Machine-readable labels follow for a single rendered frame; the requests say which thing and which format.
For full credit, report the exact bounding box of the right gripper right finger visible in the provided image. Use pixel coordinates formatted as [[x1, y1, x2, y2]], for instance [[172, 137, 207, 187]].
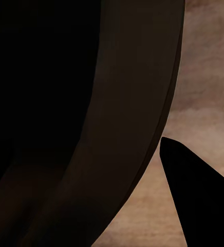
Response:
[[159, 136, 224, 247]]

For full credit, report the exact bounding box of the cauldron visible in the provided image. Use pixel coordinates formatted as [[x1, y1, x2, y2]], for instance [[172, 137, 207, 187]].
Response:
[[0, 0, 185, 247]]

